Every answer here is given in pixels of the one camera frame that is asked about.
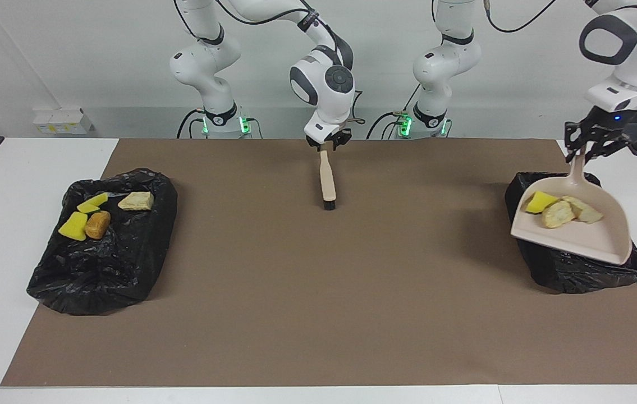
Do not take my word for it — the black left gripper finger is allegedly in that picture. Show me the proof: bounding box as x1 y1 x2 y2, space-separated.
583 136 630 163
564 126 583 164

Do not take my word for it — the small yellow sponge piece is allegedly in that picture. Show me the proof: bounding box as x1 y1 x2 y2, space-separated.
525 191 560 214

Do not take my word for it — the pale torn bread piece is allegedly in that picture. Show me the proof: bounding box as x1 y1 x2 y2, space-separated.
562 195 604 224

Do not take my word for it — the croissant pastry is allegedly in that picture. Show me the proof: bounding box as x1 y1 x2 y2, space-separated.
117 191 155 211
541 200 576 229

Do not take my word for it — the beige plastic dustpan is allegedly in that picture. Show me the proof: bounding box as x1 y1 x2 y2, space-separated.
510 150 633 266

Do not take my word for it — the yellow sponge with green backing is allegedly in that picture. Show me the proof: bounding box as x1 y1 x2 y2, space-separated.
76 192 109 214

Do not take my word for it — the brown bread roll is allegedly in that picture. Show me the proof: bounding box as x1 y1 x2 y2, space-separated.
84 210 112 240

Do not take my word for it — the black bag-lined trash bin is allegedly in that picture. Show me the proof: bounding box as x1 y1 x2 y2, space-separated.
26 168 178 316
505 171 637 294

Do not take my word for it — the brown table mat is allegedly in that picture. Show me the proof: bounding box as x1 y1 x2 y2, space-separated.
1 139 637 387

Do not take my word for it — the black left base cable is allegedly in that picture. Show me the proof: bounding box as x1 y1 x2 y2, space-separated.
366 111 409 140

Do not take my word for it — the black base cable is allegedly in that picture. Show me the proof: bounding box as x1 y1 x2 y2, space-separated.
366 111 409 140
177 108 207 139

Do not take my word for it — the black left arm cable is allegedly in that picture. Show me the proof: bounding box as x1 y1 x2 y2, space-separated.
430 0 560 34

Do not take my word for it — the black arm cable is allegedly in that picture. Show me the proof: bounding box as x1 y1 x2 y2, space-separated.
175 0 366 127
430 0 560 34

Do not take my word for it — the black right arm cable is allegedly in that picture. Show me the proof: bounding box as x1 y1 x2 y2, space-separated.
175 0 366 127

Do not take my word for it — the black right base cable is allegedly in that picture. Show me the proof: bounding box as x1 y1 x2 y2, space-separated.
177 108 207 139

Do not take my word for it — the white wall socket box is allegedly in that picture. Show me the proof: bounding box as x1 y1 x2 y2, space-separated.
33 107 93 135

